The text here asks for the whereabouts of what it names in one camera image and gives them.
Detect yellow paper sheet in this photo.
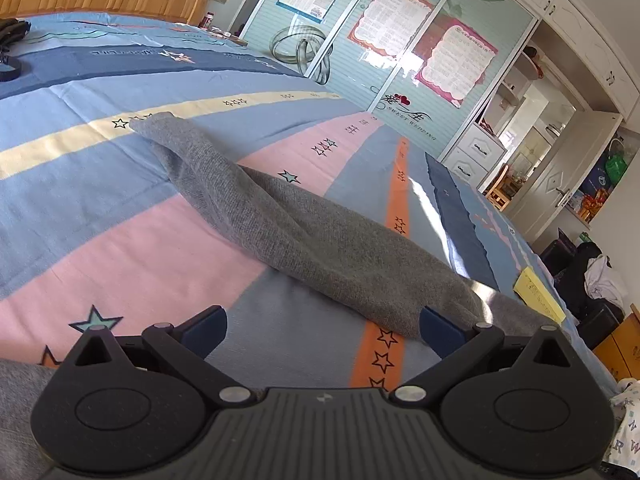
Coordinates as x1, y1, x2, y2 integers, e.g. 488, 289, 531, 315
513, 266, 567, 323

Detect wooden cabinet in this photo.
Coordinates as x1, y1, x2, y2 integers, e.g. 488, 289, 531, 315
592, 305, 640, 381

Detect striped bed sheet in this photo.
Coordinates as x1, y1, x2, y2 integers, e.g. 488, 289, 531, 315
0, 14, 618, 480

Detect blue bag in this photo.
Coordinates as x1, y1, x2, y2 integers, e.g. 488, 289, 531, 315
582, 165, 613, 196

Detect sliding-door wardrobe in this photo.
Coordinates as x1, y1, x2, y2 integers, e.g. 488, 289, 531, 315
240, 0, 541, 161

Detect black leather handbag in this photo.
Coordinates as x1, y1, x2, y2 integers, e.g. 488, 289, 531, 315
0, 17, 32, 83

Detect black jacket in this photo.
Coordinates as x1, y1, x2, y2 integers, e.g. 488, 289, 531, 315
570, 242, 606, 318

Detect pale lilac cloth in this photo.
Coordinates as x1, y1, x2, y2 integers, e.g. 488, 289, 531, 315
584, 255, 628, 303

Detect green bag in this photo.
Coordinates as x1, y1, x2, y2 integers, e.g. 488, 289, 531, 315
605, 152, 628, 183

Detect grey knit pants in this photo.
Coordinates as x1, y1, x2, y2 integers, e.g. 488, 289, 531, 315
0, 112, 563, 480

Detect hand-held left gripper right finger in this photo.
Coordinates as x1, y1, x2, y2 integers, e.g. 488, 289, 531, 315
390, 306, 571, 407

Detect pink-framed poster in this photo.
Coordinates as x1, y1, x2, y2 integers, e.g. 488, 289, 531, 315
415, 16, 499, 109
348, 0, 436, 58

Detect white door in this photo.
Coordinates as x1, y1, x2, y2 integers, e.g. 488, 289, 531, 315
505, 110, 623, 243

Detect white drawer cabinet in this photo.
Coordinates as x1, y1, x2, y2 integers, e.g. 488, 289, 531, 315
442, 122, 508, 188

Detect white overhead cabinets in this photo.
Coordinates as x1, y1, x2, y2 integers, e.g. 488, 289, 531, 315
465, 0, 640, 121

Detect black armchair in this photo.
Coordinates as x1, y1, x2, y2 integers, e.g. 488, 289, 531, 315
540, 237, 626, 351

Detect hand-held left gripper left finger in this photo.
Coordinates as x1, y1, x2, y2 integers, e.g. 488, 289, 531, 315
74, 305, 257, 407

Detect wooden chair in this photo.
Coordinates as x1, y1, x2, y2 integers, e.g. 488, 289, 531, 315
484, 165, 516, 211

